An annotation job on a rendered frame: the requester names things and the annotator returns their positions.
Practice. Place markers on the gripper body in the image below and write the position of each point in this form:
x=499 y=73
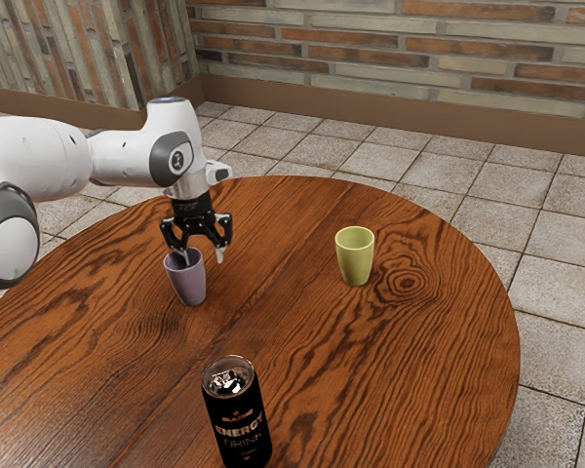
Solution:
x=191 y=209

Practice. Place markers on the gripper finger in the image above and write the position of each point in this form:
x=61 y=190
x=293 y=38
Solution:
x=174 y=239
x=220 y=234

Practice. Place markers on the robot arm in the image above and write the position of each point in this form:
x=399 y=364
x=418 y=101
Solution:
x=39 y=156

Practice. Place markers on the purple cup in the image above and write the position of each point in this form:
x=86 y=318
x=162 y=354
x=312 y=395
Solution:
x=189 y=283

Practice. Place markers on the green cup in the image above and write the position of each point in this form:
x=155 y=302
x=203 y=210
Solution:
x=355 y=258

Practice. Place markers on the black drink can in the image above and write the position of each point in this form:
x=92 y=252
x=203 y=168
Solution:
x=236 y=419

